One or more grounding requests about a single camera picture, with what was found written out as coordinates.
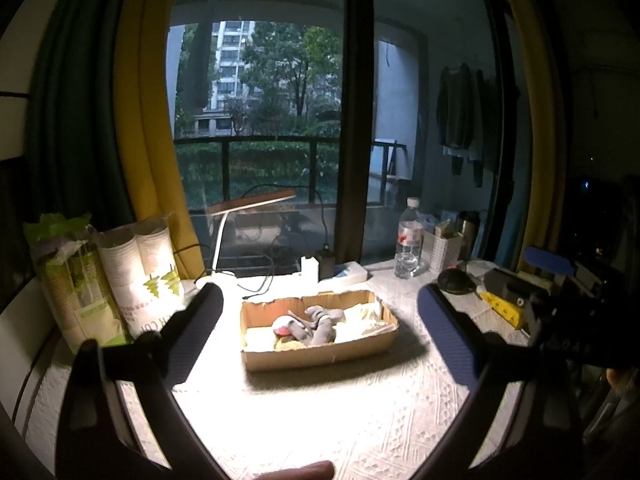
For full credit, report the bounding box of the gray sock with dotted sole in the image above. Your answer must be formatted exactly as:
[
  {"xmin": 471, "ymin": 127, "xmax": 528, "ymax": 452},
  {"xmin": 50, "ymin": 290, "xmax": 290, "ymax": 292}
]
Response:
[{"xmin": 304, "ymin": 305, "xmax": 346, "ymax": 329}]

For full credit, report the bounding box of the dark hanging sweater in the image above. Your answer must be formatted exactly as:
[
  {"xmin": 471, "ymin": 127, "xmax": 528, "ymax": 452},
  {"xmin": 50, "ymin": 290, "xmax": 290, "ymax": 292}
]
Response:
[{"xmin": 436, "ymin": 62, "xmax": 483, "ymax": 151}]

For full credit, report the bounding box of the white mesh holder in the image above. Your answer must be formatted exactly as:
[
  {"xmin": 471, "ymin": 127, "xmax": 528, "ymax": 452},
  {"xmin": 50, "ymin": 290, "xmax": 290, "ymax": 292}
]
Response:
[{"xmin": 422, "ymin": 220, "xmax": 463, "ymax": 271}]

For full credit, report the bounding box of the clear water bottle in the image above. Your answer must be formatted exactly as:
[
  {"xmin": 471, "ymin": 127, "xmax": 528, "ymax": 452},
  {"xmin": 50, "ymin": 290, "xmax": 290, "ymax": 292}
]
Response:
[{"xmin": 394, "ymin": 197, "xmax": 425, "ymax": 279}]

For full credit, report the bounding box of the person's left hand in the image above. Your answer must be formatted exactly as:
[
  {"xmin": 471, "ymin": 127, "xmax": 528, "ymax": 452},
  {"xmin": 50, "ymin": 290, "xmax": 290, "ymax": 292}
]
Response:
[{"xmin": 255, "ymin": 460, "xmax": 335, "ymax": 480}]

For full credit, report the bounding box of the person's right hand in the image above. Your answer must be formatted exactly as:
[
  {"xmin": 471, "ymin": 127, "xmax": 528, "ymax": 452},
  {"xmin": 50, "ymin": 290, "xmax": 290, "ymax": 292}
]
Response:
[{"xmin": 606, "ymin": 367, "xmax": 636, "ymax": 401}]

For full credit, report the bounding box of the green paper package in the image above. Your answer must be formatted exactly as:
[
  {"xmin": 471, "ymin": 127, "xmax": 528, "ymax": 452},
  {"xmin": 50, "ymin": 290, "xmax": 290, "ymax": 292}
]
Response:
[{"xmin": 24, "ymin": 212, "xmax": 132, "ymax": 346}]

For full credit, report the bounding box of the cardboard box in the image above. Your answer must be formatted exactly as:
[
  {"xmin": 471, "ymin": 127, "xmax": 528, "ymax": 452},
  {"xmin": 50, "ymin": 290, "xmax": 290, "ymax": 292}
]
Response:
[{"xmin": 240, "ymin": 289, "xmax": 400, "ymax": 372}]

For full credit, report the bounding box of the black cable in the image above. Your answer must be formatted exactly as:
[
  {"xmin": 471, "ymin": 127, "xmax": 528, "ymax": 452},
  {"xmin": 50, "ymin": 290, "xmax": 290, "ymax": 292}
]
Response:
[{"xmin": 172, "ymin": 242, "xmax": 277, "ymax": 294}]

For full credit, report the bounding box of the yellow curtain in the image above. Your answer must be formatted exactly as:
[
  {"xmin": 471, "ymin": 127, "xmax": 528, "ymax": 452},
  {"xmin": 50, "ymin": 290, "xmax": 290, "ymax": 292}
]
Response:
[
  {"xmin": 114, "ymin": 0, "xmax": 206, "ymax": 281},
  {"xmin": 487, "ymin": 0, "xmax": 568, "ymax": 273}
]

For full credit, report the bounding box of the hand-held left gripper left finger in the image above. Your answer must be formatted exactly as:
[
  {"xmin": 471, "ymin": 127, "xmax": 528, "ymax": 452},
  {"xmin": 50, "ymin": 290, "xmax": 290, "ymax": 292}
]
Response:
[{"xmin": 56, "ymin": 282, "xmax": 236, "ymax": 480}]

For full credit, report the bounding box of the white textured tablecloth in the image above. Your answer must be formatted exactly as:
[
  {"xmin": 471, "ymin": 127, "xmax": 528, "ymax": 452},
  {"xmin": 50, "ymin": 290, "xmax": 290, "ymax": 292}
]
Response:
[{"xmin": 25, "ymin": 270, "xmax": 531, "ymax": 480}]

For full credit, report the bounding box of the white desk lamp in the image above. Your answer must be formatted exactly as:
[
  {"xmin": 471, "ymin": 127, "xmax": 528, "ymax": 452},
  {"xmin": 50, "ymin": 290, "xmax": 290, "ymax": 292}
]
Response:
[{"xmin": 195, "ymin": 189, "xmax": 297, "ymax": 296}]

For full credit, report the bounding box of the balcony railing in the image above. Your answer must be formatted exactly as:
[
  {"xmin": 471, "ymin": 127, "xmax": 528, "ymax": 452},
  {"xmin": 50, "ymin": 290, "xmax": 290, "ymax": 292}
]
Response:
[{"xmin": 175, "ymin": 137, "xmax": 407, "ymax": 206}]

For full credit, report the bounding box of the dark window frame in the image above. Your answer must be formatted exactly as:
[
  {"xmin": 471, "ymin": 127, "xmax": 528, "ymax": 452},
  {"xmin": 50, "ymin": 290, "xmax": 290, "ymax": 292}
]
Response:
[{"xmin": 335, "ymin": 0, "xmax": 376, "ymax": 266}]

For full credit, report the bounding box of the black power adapter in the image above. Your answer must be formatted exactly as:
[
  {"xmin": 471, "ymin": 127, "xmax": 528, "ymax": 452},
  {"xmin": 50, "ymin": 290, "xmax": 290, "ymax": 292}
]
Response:
[{"xmin": 318, "ymin": 245, "xmax": 337, "ymax": 280}]

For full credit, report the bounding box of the yellow packet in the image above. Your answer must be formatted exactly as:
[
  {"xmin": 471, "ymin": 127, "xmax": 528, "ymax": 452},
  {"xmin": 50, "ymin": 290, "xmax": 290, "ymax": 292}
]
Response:
[{"xmin": 477, "ymin": 290, "xmax": 531, "ymax": 331}]

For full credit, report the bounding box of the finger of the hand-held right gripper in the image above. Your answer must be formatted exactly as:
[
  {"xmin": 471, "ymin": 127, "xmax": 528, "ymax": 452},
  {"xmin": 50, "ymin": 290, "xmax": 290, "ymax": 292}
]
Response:
[
  {"xmin": 482, "ymin": 267, "xmax": 538, "ymax": 311},
  {"xmin": 525, "ymin": 246, "xmax": 577, "ymax": 277}
]

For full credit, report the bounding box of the bag of paper cups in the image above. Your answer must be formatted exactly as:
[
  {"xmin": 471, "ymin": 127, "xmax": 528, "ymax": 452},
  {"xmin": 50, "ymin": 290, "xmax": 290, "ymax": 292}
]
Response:
[{"xmin": 97, "ymin": 215, "xmax": 186, "ymax": 341}]

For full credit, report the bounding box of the dark green curtain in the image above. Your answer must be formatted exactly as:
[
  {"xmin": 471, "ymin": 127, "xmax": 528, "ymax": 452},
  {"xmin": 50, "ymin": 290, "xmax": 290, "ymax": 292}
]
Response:
[{"xmin": 27, "ymin": 0, "xmax": 131, "ymax": 241}]

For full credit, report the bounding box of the apartment building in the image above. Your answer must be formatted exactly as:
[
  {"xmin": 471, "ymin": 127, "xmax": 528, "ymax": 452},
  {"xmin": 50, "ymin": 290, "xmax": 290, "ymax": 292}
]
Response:
[{"xmin": 192, "ymin": 20, "xmax": 256, "ymax": 136}]

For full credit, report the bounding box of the dark thermos flask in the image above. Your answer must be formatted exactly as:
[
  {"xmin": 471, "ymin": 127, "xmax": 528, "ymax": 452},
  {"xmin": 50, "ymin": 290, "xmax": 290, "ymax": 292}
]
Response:
[{"xmin": 455, "ymin": 210, "xmax": 481, "ymax": 261}]

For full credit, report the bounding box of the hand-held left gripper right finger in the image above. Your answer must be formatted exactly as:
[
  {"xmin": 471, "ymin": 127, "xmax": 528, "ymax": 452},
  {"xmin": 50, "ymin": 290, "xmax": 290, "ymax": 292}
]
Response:
[{"xmin": 415, "ymin": 282, "xmax": 583, "ymax": 480}]

